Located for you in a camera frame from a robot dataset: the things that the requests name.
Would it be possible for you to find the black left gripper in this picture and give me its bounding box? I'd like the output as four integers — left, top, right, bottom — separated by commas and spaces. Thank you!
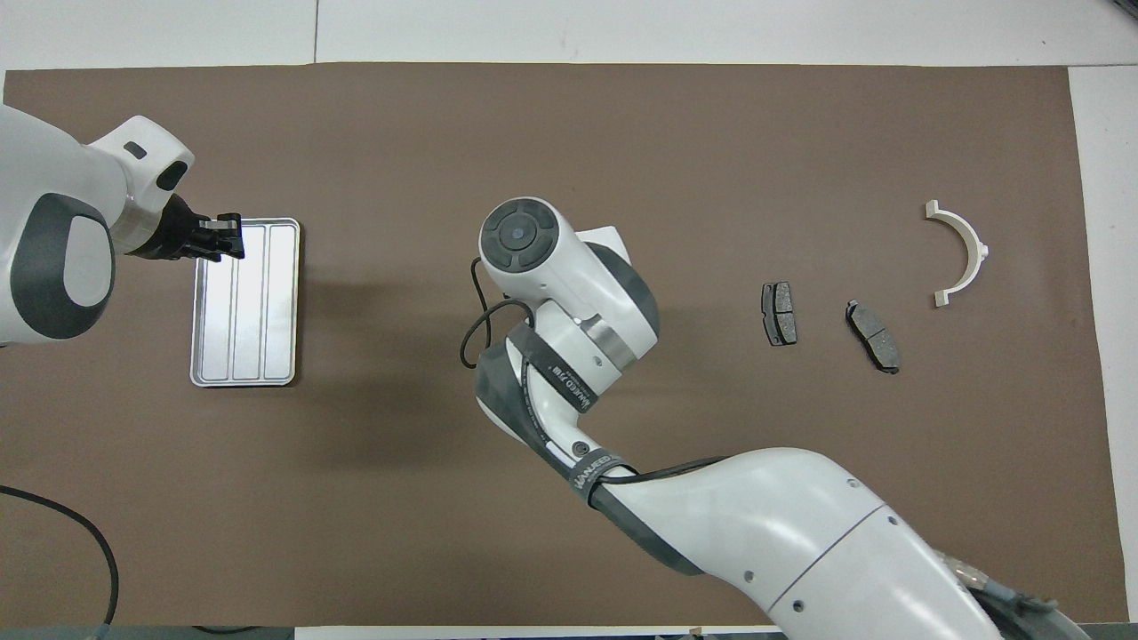
133, 194, 246, 263

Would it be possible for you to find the silver metal tray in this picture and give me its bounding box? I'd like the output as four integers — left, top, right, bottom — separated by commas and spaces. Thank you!
189, 218, 301, 388

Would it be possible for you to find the brown table mat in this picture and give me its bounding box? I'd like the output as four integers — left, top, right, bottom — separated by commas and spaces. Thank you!
0, 62, 1130, 628

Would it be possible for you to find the rectangular grey brake pad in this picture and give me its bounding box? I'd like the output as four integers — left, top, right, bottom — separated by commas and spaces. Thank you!
761, 282, 798, 347

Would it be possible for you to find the long grey brake pad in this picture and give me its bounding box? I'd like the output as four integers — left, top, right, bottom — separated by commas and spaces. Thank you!
845, 300, 902, 375

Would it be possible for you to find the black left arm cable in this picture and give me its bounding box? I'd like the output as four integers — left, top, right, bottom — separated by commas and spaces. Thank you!
0, 484, 121, 628

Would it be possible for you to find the white half ring clamp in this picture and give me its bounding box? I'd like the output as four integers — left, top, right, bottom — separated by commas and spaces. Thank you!
925, 200, 990, 309

